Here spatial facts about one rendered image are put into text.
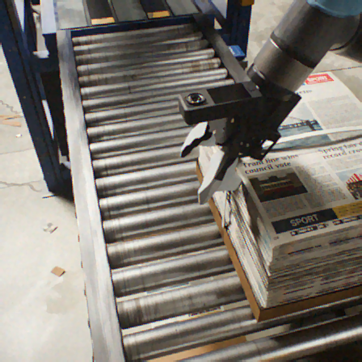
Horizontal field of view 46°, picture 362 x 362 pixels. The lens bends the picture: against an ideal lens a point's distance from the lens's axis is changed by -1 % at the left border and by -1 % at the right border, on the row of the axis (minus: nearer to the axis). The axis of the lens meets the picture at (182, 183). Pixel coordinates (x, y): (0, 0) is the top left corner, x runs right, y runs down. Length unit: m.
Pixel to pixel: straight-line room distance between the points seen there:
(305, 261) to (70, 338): 1.18
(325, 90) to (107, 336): 0.60
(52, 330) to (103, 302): 0.93
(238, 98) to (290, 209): 0.17
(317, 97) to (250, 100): 0.28
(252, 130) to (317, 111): 0.23
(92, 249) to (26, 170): 1.46
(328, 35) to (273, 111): 0.13
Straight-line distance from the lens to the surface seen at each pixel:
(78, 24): 1.67
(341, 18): 0.57
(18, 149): 2.43
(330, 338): 0.80
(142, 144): 1.08
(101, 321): 0.78
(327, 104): 0.84
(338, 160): 0.72
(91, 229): 0.89
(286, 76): 0.58
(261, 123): 0.64
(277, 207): 0.62
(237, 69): 1.36
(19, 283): 1.85
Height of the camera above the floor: 1.49
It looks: 46 degrees down
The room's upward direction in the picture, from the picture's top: straight up
